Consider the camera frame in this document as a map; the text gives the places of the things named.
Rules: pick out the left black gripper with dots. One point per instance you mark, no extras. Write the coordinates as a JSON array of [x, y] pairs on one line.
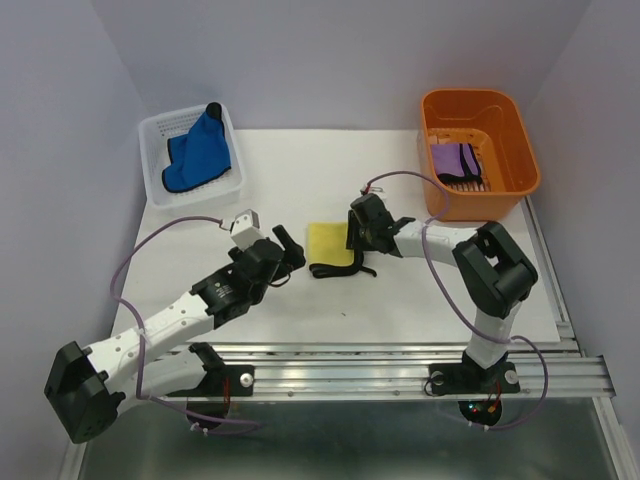
[[293, 251]]

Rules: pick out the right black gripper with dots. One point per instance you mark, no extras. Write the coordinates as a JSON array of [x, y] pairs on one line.
[[352, 233]]

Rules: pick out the yellow towel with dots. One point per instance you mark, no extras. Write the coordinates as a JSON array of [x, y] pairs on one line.
[[331, 252]]

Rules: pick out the black and purple towel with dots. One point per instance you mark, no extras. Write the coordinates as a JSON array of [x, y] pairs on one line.
[[455, 163]]

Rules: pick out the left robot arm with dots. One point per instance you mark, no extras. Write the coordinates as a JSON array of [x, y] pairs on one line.
[[90, 387]]

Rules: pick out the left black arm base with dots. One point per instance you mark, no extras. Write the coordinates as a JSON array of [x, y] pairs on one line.
[[235, 380]]

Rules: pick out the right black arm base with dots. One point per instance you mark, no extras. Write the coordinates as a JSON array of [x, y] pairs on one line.
[[467, 380]]

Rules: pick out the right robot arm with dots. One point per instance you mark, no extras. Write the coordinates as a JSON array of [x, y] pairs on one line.
[[497, 274]]

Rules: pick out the blue towel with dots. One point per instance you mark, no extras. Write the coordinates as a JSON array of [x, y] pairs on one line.
[[200, 156]]

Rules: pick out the orange plastic basket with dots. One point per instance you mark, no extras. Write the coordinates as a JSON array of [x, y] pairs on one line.
[[491, 122]]

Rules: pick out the white perforated basket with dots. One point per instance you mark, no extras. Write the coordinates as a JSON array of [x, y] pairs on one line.
[[153, 133]]

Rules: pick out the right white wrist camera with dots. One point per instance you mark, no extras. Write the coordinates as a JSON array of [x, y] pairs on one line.
[[368, 189]]

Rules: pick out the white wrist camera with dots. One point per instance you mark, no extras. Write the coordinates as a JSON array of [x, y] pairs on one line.
[[368, 189], [245, 229]]

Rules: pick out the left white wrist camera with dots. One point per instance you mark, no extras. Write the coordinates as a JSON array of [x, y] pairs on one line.
[[245, 229]]

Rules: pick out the aluminium mounting rail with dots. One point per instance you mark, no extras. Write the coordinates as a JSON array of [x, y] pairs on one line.
[[397, 371]]

